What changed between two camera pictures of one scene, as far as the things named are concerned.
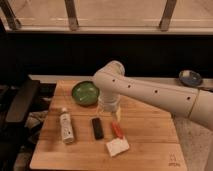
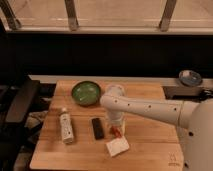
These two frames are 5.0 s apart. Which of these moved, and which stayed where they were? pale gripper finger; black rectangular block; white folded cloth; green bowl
Moved: pale gripper finger
Stayed: black rectangular block; white folded cloth; green bowl
